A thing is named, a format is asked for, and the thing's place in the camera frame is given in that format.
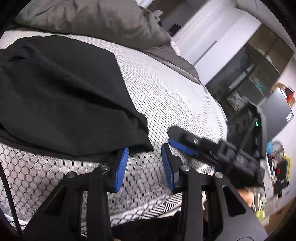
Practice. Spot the black monitor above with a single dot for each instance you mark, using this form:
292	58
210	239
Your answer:
277	115

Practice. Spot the yellow green object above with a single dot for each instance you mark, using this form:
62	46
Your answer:
260	212

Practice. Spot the black pants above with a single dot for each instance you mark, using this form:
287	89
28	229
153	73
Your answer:
57	92

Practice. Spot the yellow black box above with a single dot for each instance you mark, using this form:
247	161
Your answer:
283	176

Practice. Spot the cardboard box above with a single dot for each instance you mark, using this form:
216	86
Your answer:
281	89

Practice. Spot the bed with honeycomb sheet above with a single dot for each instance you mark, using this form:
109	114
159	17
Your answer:
173	92

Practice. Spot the dark shelf cabinet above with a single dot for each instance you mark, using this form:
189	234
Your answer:
254	69

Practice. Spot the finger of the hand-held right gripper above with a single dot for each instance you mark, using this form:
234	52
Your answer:
182	147

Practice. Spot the grey duvet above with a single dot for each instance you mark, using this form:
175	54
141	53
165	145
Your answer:
104	20

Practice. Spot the person's right hand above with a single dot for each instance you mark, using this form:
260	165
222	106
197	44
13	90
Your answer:
246	197

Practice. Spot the person's dark clothing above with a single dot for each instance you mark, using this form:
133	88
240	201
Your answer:
143	231

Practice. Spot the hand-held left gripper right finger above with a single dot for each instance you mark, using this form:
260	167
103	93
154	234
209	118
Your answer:
167	169

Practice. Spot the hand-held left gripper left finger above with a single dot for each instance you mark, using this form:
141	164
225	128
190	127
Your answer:
121	171

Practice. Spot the white wardrobe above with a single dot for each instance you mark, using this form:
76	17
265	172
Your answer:
208	34

